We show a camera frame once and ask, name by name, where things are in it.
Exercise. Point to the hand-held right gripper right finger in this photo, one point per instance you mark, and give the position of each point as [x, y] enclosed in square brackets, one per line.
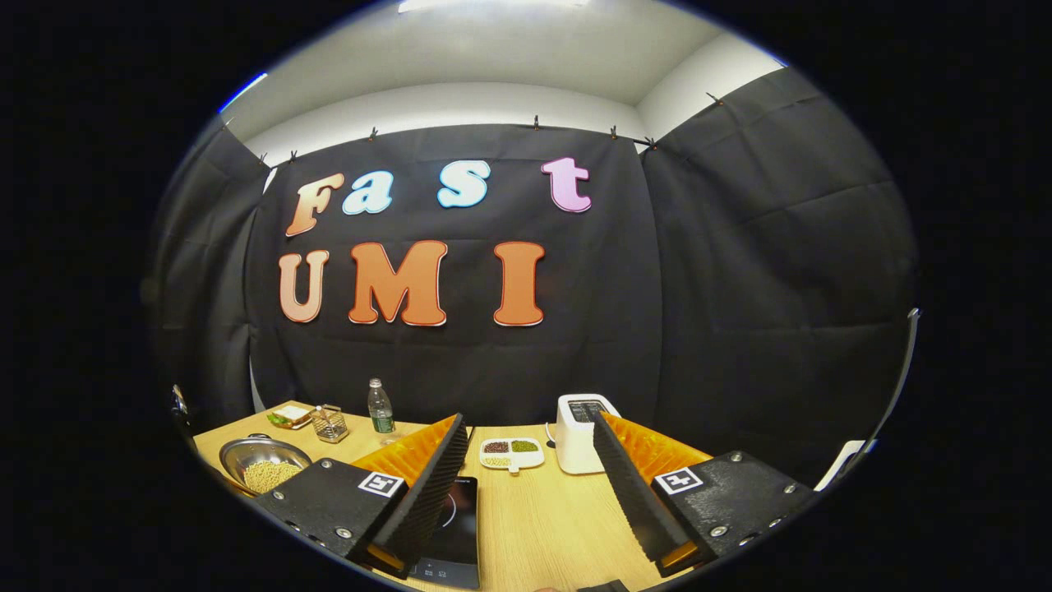
[629, 493]

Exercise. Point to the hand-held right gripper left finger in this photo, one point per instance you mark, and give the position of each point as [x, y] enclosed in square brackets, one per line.
[436, 485]

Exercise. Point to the black induction cooktop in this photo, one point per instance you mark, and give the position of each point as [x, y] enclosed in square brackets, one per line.
[456, 526]

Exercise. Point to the pile of soybeans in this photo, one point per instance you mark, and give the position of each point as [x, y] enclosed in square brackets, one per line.
[271, 475]

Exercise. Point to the stainless steel pot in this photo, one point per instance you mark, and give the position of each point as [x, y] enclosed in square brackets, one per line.
[263, 450]

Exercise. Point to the white toaster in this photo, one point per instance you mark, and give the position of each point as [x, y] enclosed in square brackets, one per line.
[575, 448]

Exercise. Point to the white divided bean dish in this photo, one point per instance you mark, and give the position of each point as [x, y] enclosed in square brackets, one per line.
[511, 455]

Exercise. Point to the clear plastic water bottle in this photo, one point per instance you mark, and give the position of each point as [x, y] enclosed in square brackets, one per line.
[380, 415]

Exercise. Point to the sandwich on small plate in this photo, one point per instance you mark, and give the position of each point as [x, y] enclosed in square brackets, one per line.
[289, 415]

